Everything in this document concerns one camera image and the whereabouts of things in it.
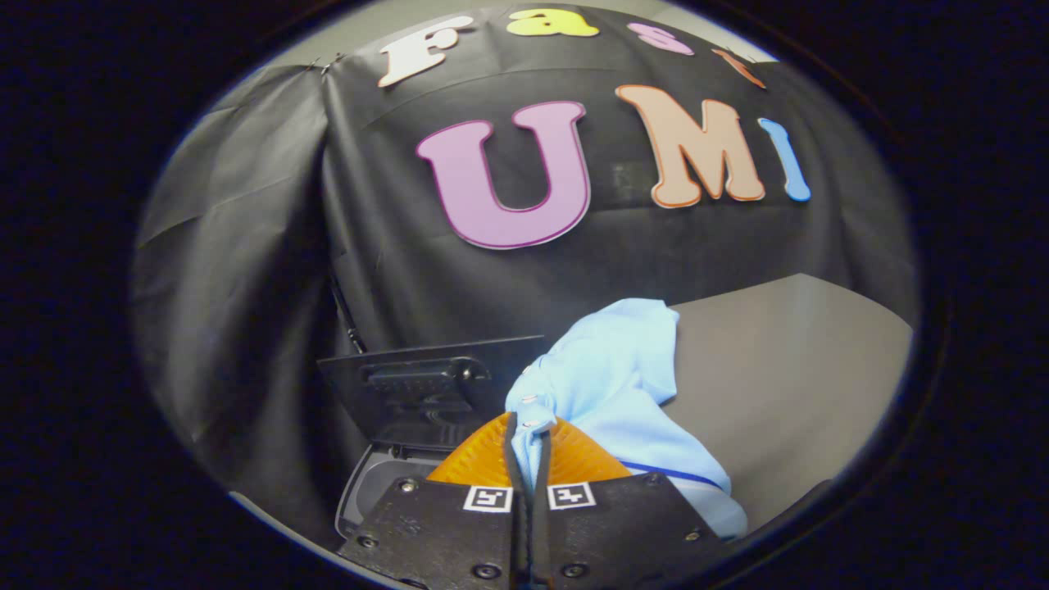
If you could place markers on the beige cabinet with dark frame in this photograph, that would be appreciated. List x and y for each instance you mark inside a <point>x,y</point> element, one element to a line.
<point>787,393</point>

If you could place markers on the dark washing machine lid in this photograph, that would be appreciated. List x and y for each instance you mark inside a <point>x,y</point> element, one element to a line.
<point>410,393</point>

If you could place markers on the light blue shirt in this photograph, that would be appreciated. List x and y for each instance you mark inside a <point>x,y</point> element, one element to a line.
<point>615,369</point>

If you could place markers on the black backdrop cloth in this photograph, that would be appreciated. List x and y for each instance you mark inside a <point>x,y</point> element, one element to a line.
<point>246,287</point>

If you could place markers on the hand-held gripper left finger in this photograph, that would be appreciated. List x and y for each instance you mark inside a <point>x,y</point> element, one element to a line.
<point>434,533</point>

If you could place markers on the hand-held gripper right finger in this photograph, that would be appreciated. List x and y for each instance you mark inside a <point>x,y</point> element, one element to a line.
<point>615,533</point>

